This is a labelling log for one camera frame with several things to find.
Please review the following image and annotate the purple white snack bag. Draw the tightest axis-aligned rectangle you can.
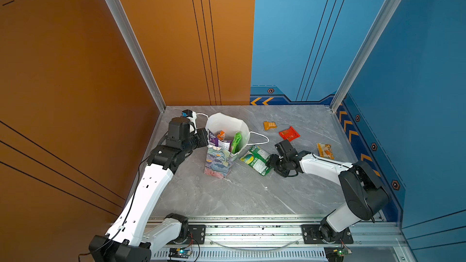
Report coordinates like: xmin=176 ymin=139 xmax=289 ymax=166
xmin=209 ymin=131 xmax=232 ymax=151

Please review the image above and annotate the circuit board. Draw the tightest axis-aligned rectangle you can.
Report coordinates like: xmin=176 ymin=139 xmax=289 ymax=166
xmin=324 ymin=247 xmax=353 ymax=262
xmin=167 ymin=247 xmax=192 ymax=262

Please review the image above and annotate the small red snack packet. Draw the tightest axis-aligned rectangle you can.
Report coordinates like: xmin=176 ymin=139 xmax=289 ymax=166
xmin=279 ymin=126 xmax=300 ymax=141

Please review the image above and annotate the right circuit board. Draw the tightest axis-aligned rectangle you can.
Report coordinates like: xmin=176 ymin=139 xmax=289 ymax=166
xmin=324 ymin=247 xmax=353 ymax=262

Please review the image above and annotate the yellow orange snack packet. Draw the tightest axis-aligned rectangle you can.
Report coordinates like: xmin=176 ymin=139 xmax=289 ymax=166
xmin=317 ymin=143 xmax=334 ymax=160

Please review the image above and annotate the large green chips bag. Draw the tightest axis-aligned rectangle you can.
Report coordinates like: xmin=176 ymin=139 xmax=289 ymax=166
xmin=231 ymin=132 xmax=242 ymax=154

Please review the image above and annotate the green white snack bag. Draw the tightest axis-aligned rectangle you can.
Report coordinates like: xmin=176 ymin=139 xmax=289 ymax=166
xmin=240 ymin=145 xmax=271 ymax=177

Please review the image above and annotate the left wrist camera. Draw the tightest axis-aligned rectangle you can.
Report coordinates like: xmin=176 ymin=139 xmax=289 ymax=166
xmin=182 ymin=109 xmax=197 ymax=133

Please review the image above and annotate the floral white paper bag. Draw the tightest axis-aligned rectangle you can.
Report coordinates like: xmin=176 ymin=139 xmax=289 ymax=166
xmin=204 ymin=113 xmax=269 ymax=179

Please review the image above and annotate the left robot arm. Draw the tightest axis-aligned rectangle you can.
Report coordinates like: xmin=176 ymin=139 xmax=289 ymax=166
xmin=88 ymin=110 xmax=208 ymax=262

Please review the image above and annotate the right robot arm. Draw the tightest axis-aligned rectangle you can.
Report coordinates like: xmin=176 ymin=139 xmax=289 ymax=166
xmin=266 ymin=140 xmax=391 ymax=243

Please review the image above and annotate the small orange snack packet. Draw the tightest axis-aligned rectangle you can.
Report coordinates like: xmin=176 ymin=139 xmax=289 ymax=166
xmin=263 ymin=121 xmax=277 ymax=131

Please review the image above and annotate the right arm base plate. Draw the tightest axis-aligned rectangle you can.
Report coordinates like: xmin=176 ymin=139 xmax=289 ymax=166
xmin=300 ymin=224 xmax=354 ymax=245

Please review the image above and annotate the aluminium rail frame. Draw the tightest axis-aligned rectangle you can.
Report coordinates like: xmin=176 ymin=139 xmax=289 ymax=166
xmin=144 ymin=215 xmax=415 ymax=262

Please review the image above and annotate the orange Fox's candy bag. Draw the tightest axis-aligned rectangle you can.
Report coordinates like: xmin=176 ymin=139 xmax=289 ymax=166
xmin=217 ymin=131 xmax=226 ymax=141

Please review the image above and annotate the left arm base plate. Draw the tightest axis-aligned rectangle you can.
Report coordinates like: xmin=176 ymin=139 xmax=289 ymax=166
xmin=171 ymin=224 xmax=206 ymax=245

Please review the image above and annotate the left circuit board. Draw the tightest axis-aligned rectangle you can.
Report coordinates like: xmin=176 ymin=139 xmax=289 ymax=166
xmin=167 ymin=247 xmax=192 ymax=262

